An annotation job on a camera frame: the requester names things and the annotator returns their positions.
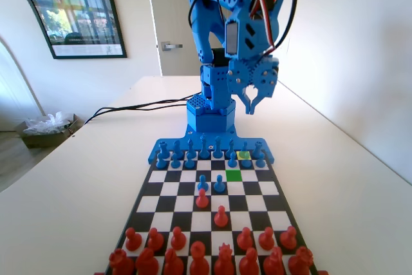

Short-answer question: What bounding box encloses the blue knight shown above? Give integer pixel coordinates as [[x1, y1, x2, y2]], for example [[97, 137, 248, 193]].
[[239, 141, 252, 160], [172, 139, 184, 159]]

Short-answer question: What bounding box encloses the blue bishop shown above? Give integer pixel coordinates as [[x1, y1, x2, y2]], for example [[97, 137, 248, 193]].
[[225, 138, 237, 159], [186, 138, 198, 160]]

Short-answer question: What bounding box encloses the silver door handle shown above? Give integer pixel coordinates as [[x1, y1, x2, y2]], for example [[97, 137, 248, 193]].
[[161, 41, 183, 52]]

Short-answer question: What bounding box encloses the red bishop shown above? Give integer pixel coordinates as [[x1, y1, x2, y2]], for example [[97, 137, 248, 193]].
[[163, 248, 185, 275], [238, 247, 260, 275]]

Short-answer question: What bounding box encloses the clear plastic wrap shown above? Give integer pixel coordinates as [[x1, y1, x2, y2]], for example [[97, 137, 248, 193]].
[[23, 110, 74, 136]]

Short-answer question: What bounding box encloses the red queen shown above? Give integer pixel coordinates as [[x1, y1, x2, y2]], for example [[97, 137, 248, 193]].
[[214, 244, 235, 275]]

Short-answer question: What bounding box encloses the black and white chessboard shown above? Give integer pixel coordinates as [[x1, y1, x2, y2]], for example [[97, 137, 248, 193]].
[[108, 157, 319, 275]]

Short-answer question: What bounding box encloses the framed poster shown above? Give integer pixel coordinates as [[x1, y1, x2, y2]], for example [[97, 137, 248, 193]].
[[0, 0, 128, 60]]

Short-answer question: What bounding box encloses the blue queen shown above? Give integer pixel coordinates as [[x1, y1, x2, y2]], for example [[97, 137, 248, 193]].
[[212, 136, 225, 160]]

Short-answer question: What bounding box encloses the cardboard box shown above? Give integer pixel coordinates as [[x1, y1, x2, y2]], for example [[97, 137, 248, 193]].
[[16, 113, 85, 149]]

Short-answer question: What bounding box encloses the red knight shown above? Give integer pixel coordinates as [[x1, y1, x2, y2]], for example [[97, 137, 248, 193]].
[[135, 247, 160, 275], [262, 246, 286, 275]]

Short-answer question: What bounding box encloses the red pawn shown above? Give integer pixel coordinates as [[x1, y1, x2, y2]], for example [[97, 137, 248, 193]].
[[213, 205, 229, 228], [279, 225, 297, 250], [169, 226, 187, 251], [236, 227, 254, 252], [195, 188, 209, 210], [124, 227, 143, 252], [258, 226, 276, 251], [147, 227, 165, 252]]

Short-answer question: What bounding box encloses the blue king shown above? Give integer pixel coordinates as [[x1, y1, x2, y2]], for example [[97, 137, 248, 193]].
[[198, 133, 210, 160]]

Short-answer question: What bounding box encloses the red king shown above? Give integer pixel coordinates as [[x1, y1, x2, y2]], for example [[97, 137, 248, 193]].
[[189, 241, 211, 275]]

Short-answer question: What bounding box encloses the white door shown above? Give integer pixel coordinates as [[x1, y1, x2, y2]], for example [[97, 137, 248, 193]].
[[146, 0, 258, 77]]

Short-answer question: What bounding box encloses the row of blue chess pieces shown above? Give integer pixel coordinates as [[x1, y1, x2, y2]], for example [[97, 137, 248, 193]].
[[147, 123, 277, 165]]

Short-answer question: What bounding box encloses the black table cable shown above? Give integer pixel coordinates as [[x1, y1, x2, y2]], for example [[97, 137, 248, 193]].
[[84, 93, 198, 125], [96, 102, 190, 113]]

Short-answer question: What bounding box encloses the red rook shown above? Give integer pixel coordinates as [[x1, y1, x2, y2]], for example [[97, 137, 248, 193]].
[[287, 245, 315, 275], [108, 248, 135, 275]]

